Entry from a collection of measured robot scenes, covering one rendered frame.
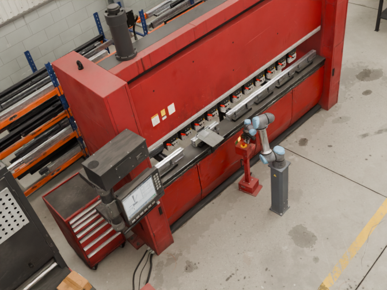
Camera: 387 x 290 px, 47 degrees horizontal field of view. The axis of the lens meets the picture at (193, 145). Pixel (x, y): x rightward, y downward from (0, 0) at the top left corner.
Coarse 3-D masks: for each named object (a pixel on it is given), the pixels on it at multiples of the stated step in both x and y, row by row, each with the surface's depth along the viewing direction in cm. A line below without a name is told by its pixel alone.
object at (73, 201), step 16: (80, 176) 484; (48, 192) 471; (64, 192) 470; (80, 192) 466; (96, 192) 463; (48, 208) 478; (64, 208) 453; (80, 208) 450; (64, 224) 452; (80, 224) 456; (96, 224) 473; (80, 240) 466; (96, 240) 481; (112, 240) 503; (80, 256) 508; (96, 256) 496
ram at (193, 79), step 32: (288, 0) 502; (320, 0) 547; (224, 32) 452; (256, 32) 489; (288, 32) 530; (160, 64) 422; (192, 64) 441; (224, 64) 475; (256, 64) 515; (160, 96) 430; (192, 96) 463; (224, 96) 500; (160, 128) 451
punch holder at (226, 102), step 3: (228, 96) 505; (225, 99) 503; (228, 99) 507; (219, 102) 500; (222, 102) 502; (225, 102) 506; (228, 102) 509; (219, 105) 504; (228, 105) 512; (219, 108) 508; (222, 108) 507; (225, 108) 511; (219, 111) 511; (222, 111) 509
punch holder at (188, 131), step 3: (189, 123) 479; (186, 126) 477; (189, 126) 481; (180, 129) 473; (183, 129) 476; (186, 129) 480; (189, 129) 484; (177, 132) 481; (180, 132) 476; (183, 132) 478; (186, 132) 482; (189, 132) 485; (177, 135) 486; (180, 135) 480; (183, 135) 480; (189, 135) 488; (180, 138) 485; (183, 138) 482; (186, 138) 486
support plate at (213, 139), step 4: (196, 136) 501; (200, 136) 500; (208, 136) 498; (212, 136) 498; (216, 136) 497; (220, 136) 496; (204, 140) 495; (208, 140) 494; (212, 140) 493; (216, 140) 492; (220, 140) 491; (208, 144) 490; (212, 144) 488; (216, 144) 488
